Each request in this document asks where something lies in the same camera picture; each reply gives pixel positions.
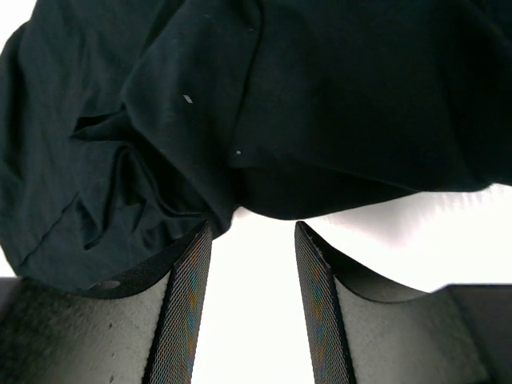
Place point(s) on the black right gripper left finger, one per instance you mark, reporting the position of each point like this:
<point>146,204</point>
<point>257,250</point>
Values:
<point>141,326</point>

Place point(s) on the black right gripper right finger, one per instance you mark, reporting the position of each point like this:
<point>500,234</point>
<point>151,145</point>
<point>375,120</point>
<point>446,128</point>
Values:
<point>365,328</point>

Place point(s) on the black t shirt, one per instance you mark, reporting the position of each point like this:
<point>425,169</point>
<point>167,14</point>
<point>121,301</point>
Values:
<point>124,124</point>

